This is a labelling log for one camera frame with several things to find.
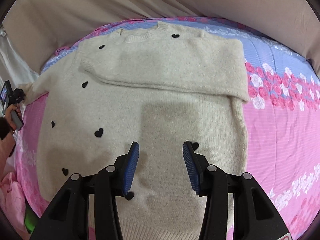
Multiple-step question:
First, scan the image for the cream sweater with black hearts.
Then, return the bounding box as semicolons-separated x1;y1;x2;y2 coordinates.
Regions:
22;22;249;239

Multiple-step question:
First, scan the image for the person's left hand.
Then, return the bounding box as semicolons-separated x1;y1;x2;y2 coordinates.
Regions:
4;104;22;131

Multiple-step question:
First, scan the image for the white satin curtain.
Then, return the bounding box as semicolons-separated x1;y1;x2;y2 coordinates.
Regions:
0;25;39;89

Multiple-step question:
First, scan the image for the beige curtain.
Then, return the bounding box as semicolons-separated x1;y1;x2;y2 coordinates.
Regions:
2;0;319;72

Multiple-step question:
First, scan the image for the pink floral bed sheet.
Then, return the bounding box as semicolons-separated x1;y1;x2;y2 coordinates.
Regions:
13;16;320;240

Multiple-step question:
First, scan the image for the pink garment on floor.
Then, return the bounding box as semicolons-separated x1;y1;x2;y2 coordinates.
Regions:
1;172;30;239

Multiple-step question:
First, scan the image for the green object on floor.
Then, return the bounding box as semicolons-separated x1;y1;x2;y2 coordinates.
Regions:
24;207;39;234

